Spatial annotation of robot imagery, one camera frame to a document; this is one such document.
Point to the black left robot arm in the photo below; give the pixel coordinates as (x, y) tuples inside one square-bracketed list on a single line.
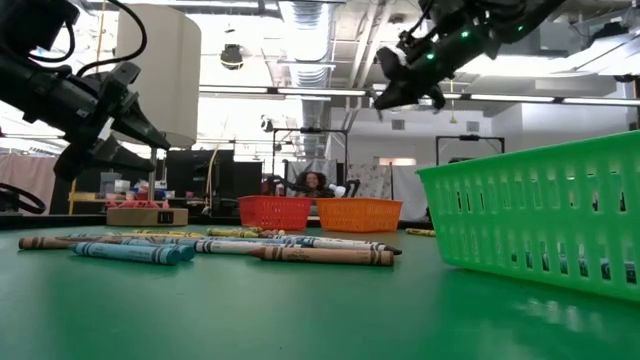
[(40, 95)]

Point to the small pink piece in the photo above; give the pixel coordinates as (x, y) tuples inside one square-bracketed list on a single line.
[(161, 203)]

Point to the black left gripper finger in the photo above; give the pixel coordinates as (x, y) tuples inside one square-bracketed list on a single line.
[(137, 127), (117, 157)]

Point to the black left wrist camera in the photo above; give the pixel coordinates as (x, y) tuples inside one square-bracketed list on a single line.
[(30, 22)]

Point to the red plastic basket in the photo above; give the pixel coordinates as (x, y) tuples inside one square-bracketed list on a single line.
[(275, 212)]

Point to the wooden lamp base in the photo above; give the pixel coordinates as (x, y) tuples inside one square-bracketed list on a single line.
[(135, 217)]

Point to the black table frame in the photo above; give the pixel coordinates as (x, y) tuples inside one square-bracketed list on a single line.
[(50, 221)]

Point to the black metal frame stand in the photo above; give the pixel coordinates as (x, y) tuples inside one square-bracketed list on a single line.
[(470, 137), (310, 130)]

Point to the orange plastic basket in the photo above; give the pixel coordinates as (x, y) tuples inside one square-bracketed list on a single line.
[(359, 215)]

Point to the black ceiling dome camera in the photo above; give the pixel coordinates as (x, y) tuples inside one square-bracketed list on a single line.
[(266, 124), (231, 56)]

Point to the black partition panel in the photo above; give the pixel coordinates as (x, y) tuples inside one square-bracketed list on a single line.
[(240, 185)]

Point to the green plastic basket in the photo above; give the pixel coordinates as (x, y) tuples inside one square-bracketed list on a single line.
[(525, 162)]

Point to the translucent storage box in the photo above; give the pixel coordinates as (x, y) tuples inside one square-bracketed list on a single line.
[(110, 182)]

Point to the yellow ceiling pendant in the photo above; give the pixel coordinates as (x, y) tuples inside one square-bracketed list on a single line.
[(452, 119)]

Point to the black background robot arm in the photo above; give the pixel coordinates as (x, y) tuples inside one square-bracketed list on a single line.
[(280, 183)]

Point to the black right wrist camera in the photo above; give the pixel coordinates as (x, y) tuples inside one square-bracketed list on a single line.
[(390, 62)]

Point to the grey rectangular air duct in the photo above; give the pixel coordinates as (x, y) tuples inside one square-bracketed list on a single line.
[(545, 42)]

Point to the pink cloth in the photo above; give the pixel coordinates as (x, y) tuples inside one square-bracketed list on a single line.
[(25, 172)]

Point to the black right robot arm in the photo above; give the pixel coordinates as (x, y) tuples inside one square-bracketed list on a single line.
[(520, 17)]

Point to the ceiling light rail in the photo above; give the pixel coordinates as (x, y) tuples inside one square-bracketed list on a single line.
[(512, 98)]

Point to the patterned white cloth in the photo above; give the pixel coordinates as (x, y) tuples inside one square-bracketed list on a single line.
[(370, 181)]

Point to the white background robot gripper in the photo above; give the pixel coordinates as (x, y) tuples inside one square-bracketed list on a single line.
[(340, 190)]

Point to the person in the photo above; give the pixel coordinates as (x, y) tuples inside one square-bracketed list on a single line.
[(312, 182)]

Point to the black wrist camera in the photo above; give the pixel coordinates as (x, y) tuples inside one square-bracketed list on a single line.
[(390, 62), (30, 22)]

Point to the brown crayon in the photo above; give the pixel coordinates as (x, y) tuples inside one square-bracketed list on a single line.
[(272, 233), (325, 256), (45, 243)]

